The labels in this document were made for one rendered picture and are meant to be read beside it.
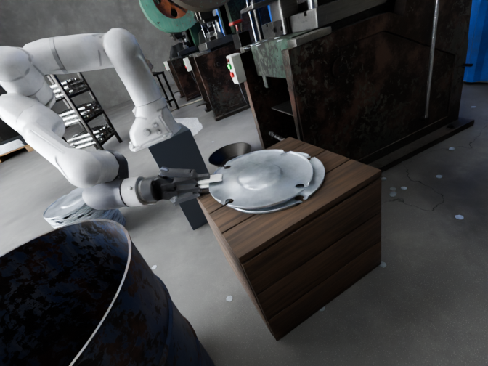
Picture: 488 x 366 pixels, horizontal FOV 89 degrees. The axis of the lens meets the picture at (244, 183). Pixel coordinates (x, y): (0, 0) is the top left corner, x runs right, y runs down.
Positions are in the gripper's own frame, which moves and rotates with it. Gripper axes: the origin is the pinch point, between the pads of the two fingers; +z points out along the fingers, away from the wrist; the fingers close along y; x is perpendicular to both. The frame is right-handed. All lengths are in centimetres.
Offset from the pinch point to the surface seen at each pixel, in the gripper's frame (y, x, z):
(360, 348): -35, -30, 33
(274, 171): 0.8, -1.0, 18.4
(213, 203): -3.6, -6.1, 0.5
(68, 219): -27, 27, -82
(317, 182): -0.4, -7.3, 28.6
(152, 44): 33, 662, -248
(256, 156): 0.1, 11.1, 13.4
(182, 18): 57, 350, -78
